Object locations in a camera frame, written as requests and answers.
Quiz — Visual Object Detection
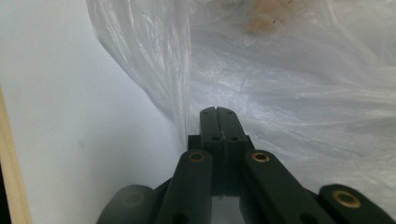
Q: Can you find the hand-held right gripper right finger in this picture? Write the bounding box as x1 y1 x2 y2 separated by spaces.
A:
217 106 255 198

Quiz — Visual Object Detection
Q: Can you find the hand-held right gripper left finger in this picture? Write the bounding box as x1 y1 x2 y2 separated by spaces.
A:
187 106 226 198

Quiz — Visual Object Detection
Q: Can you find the clear plastic bag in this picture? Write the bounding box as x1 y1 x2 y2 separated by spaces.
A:
86 0 396 220

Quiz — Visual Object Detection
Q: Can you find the orange bottle with white cap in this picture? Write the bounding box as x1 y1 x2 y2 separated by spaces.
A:
241 0 292 35

